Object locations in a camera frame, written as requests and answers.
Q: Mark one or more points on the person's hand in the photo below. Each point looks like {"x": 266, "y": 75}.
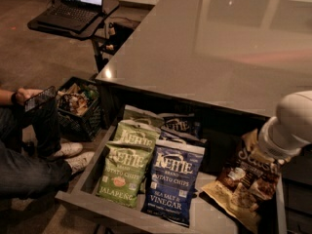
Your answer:
{"x": 23, "y": 95}

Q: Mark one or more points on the brown sea salt chip bag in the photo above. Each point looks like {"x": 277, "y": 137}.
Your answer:
{"x": 247, "y": 181}

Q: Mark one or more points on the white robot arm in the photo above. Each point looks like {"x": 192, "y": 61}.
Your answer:
{"x": 290, "y": 129}

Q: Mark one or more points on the person's forearm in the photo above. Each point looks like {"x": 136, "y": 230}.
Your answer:
{"x": 6, "y": 97}

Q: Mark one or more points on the open grey drawer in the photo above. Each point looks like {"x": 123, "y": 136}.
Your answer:
{"x": 206, "y": 216}

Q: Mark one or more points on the green chip bag rear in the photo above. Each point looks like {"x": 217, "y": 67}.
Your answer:
{"x": 142, "y": 116}

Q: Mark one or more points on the green Kettle chip bag middle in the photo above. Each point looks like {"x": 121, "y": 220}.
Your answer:
{"x": 132, "y": 132}

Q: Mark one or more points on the dark bag under stand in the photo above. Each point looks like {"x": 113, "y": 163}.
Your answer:
{"x": 116, "y": 34}

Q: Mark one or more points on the green jalapeno chip bag front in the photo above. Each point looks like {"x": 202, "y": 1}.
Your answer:
{"x": 124, "y": 169}

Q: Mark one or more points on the blue chip bag middle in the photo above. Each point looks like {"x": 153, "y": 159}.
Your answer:
{"x": 182, "y": 138}

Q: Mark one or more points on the dark blue chip bag rear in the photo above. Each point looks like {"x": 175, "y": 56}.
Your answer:
{"x": 184, "y": 123}

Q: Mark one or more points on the blue Kettle chip bag front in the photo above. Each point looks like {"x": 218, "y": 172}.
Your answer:
{"x": 173, "y": 173}

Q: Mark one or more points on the black wrist watch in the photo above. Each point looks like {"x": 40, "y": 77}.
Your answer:
{"x": 14, "y": 98}

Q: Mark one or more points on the snack packets in crate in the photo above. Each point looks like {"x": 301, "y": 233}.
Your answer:
{"x": 77, "y": 98}

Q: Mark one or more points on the black plastic crate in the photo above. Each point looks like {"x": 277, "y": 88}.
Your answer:
{"x": 80, "y": 128}

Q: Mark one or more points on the white sneaker upper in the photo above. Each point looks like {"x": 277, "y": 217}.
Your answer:
{"x": 67, "y": 150}

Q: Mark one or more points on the white sneaker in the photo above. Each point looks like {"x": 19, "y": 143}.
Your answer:
{"x": 67, "y": 150}
{"x": 80, "y": 162}

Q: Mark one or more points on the person's legs in jeans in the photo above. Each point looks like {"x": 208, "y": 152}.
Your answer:
{"x": 27, "y": 177}

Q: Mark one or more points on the white sneaker lower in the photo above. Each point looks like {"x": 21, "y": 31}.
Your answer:
{"x": 80, "y": 162}

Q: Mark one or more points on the black laptop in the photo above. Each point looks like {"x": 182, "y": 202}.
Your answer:
{"x": 74, "y": 15}

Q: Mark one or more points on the black laptop stand table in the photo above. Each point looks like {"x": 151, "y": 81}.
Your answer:
{"x": 87, "y": 33}

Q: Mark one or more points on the grey lower cabinet drawers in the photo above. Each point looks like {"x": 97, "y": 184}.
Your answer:
{"x": 297, "y": 186}

